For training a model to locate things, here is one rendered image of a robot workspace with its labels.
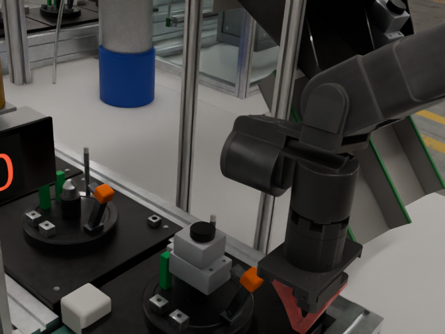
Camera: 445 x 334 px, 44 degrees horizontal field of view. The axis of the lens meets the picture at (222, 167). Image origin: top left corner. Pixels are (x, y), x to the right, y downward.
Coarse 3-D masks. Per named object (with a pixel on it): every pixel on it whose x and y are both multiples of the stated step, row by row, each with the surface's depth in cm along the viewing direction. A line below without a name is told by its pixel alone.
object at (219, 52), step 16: (160, 0) 176; (176, 0) 171; (208, 0) 163; (160, 16) 178; (176, 16) 173; (208, 16) 165; (224, 16) 161; (240, 16) 158; (160, 32) 180; (176, 32) 176; (208, 32) 167; (224, 32) 163; (256, 32) 161; (160, 48) 183; (176, 48) 178; (208, 48) 169; (224, 48) 165; (256, 48) 164; (272, 48) 171; (176, 64) 180; (208, 64) 172; (224, 64) 167; (256, 64) 167; (272, 64) 174; (224, 80) 169; (256, 80) 170
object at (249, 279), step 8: (232, 272) 62; (240, 272) 62; (248, 272) 61; (240, 280) 61; (248, 280) 60; (256, 280) 60; (240, 288) 62; (248, 288) 61; (256, 288) 61; (240, 296) 63; (248, 296) 63; (232, 304) 64; (240, 304) 63; (232, 312) 64
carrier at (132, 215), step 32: (64, 192) 80; (0, 224) 82; (32, 224) 79; (64, 224) 80; (128, 224) 85; (160, 224) 86; (32, 256) 76; (64, 256) 77; (96, 256) 77; (128, 256) 78; (32, 288) 71; (64, 288) 71
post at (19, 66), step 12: (12, 0) 150; (12, 12) 151; (24, 12) 154; (12, 24) 153; (24, 24) 155; (12, 36) 154; (24, 36) 157; (12, 48) 157; (24, 48) 158; (12, 60) 160; (24, 60) 160; (12, 72) 161; (24, 72) 162
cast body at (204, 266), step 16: (192, 224) 66; (208, 224) 65; (176, 240) 64; (192, 240) 63; (208, 240) 63; (224, 240) 65; (176, 256) 65; (192, 256) 63; (208, 256) 63; (224, 256) 66; (176, 272) 66; (192, 272) 64; (208, 272) 63; (224, 272) 65; (208, 288) 64
